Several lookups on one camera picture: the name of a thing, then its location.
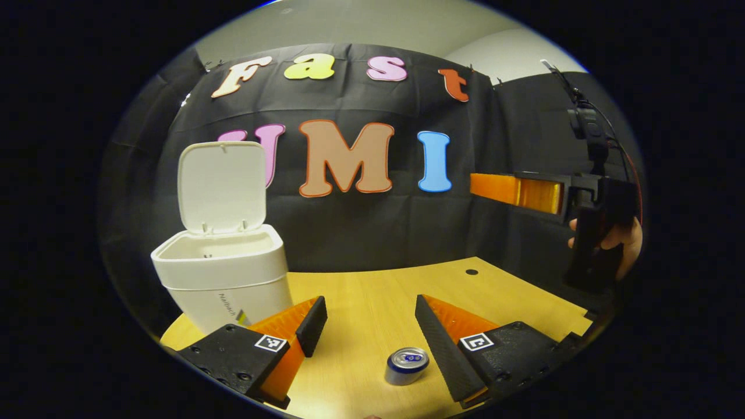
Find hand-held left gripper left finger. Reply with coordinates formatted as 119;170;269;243
176;296;328;410

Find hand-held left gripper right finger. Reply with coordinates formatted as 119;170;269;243
415;294;577;408

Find silver blue pop can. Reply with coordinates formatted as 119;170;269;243
385;347;430;386

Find white desktop garbage bin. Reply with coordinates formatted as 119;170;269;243
151;141;293;335

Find wooden desktop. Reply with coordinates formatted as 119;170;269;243
160;257;593;419

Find black backdrop cloth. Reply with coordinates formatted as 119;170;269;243
99;42;647;338

